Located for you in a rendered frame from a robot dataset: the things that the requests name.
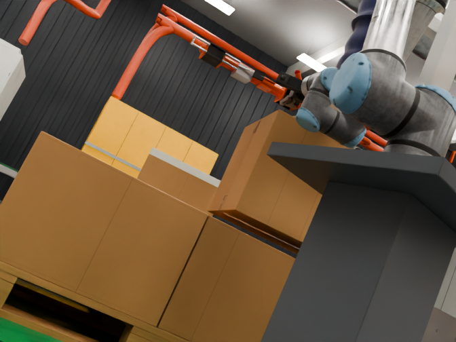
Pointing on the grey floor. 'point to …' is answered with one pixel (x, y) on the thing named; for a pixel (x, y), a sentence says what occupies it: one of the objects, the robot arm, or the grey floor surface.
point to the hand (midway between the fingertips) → (283, 94)
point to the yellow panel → (140, 140)
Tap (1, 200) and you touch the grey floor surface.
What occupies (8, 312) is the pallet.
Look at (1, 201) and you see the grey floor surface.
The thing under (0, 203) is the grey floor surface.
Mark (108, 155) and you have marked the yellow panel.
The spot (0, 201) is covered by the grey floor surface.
